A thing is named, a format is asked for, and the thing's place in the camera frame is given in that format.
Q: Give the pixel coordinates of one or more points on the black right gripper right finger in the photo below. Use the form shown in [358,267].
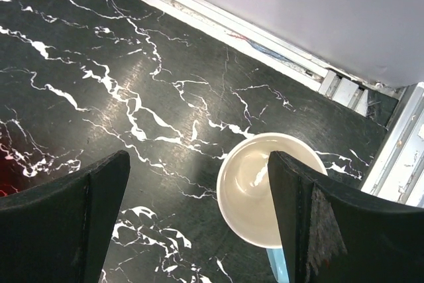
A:
[331,232]

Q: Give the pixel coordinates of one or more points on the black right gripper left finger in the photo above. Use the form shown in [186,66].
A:
[60,231]

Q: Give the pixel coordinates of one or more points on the aluminium frame rail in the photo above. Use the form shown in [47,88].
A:
[396,173]

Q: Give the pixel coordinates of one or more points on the blue ceramic cup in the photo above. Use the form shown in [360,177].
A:
[244,195]

